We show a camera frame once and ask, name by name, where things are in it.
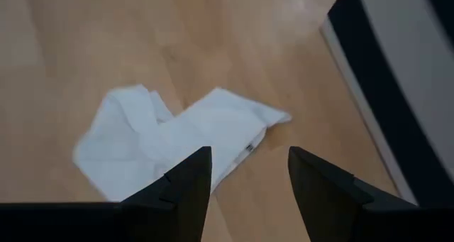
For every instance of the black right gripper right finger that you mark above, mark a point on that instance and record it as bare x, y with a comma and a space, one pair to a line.
337, 206

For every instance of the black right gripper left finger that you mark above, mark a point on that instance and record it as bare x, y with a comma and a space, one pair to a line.
170, 206

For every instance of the white cloth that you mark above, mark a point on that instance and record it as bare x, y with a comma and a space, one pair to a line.
142, 142

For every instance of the navy white striped fabric basket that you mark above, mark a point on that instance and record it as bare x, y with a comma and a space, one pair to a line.
376, 93

